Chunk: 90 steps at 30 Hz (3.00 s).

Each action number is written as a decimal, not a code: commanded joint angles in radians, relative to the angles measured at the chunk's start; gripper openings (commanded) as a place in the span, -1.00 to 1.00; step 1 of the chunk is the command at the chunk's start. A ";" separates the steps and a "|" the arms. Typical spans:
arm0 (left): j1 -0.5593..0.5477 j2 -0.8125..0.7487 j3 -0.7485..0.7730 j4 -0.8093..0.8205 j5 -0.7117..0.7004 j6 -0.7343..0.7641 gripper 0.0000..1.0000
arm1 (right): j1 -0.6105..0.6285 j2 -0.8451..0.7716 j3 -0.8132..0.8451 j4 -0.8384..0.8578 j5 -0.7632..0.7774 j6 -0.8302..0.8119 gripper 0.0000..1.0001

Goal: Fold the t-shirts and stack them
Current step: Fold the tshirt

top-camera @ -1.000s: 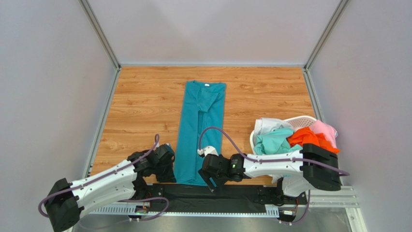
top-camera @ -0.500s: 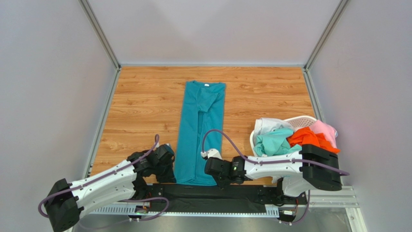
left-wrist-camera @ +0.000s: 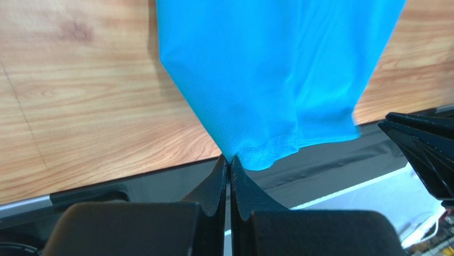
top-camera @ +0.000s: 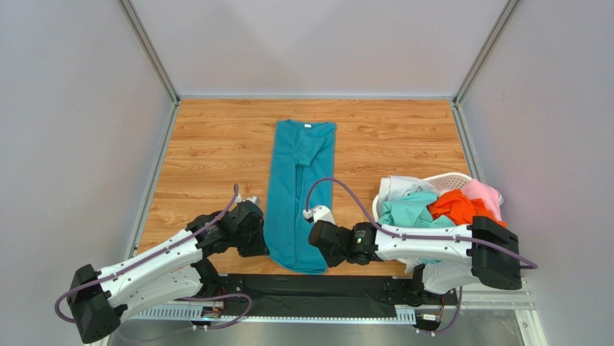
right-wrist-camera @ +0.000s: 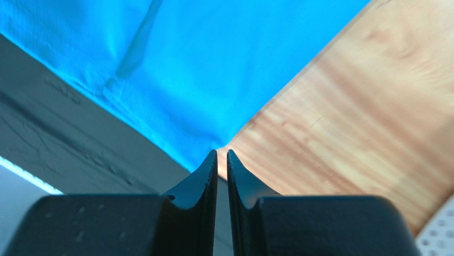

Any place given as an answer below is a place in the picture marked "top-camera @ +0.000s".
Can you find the white laundry basket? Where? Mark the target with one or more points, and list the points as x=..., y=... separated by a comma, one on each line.
x=442, y=182

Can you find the teal blue t-shirt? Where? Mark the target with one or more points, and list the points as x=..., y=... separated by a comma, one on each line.
x=301, y=154

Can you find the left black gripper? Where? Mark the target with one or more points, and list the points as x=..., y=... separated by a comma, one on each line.
x=259, y=247

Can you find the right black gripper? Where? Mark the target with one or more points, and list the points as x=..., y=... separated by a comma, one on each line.
x=330, y=254

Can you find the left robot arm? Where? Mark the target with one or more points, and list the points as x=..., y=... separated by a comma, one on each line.
x=177, y=269

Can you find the white t-shirt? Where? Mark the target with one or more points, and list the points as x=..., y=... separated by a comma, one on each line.
x=398, y=186

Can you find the pink t-shirt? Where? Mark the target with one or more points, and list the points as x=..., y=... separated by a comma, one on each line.
x=489, y=196

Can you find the mint green t-shirt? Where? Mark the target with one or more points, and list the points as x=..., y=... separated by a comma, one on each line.
x=411, y=211

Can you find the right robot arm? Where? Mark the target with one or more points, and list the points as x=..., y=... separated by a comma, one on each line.
x=480, y=252

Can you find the aluminium frame rail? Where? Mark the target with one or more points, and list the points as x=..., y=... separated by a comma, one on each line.
x=232, y=298

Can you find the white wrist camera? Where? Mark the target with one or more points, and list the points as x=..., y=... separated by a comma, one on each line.
x=253, y=199
x=319, y=213

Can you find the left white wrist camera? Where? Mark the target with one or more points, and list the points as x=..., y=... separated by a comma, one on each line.
x=253, y=199

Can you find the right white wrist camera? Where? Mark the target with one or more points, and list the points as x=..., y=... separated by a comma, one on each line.
x=319, y=213

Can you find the orange t-shirt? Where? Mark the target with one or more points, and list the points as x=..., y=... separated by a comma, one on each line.
x=460, y=209

